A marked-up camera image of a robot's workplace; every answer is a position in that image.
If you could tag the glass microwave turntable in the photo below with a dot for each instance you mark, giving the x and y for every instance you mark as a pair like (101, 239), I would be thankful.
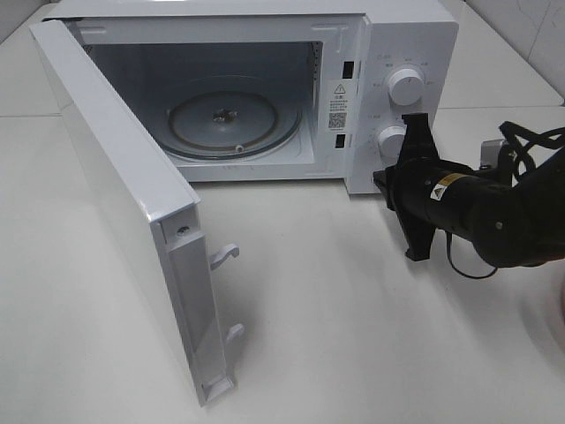
(230, 117)

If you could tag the white microwave oven body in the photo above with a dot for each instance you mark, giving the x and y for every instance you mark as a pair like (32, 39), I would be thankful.
(333, 56)

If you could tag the upper white power knob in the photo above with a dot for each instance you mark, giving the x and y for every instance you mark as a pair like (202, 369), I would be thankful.
(405, 85)

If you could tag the lower white timer knob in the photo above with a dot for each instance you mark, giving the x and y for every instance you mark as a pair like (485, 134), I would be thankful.
(390, 141)

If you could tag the white microwave door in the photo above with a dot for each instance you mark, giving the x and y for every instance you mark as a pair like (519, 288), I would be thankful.
(150, 209)

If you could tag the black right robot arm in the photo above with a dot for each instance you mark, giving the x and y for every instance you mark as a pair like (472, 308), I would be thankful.
(511, 209)

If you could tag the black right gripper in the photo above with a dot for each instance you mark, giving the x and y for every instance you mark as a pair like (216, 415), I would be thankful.
(428, 193)

